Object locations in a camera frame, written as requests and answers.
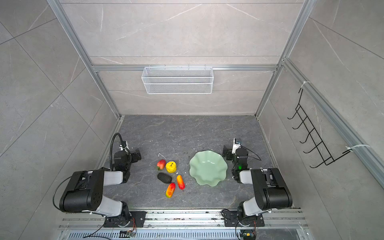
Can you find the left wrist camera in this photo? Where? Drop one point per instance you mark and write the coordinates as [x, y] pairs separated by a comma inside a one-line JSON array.
[[124, 147]]

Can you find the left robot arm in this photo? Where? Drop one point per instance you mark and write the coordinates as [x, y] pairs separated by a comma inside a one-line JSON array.
[[84, 193]]

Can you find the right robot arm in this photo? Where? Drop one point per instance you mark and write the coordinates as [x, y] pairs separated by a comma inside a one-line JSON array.
[[270, 190]]

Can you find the red orange fake mango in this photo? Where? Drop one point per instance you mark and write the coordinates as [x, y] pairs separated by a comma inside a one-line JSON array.
[[180, 182]]

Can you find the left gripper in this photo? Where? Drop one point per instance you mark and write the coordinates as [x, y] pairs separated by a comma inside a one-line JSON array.
[[135, 155]]

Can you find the aluminium mounting rail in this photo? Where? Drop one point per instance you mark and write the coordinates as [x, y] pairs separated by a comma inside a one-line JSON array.
[[192, 224]]

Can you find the white wire mesh basket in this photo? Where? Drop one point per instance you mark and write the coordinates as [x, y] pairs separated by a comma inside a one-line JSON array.
[[178, 80]]

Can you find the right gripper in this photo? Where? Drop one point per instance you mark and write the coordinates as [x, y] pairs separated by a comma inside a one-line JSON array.
[[227, 153]]

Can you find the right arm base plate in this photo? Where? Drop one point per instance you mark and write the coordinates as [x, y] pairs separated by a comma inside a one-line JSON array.
[[232, 219]]

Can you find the red yellow fake mango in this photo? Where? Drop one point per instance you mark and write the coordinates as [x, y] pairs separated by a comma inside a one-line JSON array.
[[170, 190]]

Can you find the dark fake avocado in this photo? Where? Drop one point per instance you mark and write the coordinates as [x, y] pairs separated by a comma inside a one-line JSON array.
[[164, 178]]

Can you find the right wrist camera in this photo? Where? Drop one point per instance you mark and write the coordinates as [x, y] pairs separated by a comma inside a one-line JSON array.
[[237, 143]]

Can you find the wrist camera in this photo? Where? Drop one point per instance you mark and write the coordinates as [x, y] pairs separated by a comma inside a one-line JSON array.
[[237, 143], [124, 147]]

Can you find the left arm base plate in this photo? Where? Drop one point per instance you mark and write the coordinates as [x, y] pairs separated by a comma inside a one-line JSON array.
[[136, 218]]

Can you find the yellow fake apple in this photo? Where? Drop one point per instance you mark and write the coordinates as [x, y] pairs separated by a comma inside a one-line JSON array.
[[171, 167]]

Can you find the red fake pear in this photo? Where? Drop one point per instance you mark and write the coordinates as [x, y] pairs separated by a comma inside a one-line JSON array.
[[161, 165]]

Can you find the green wavy fruit bowl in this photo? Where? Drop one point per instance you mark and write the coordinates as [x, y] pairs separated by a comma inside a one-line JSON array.
[[208, 168]]

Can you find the black wire hook rack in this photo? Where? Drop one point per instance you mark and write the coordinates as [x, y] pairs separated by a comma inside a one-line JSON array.
[[314, 136]]

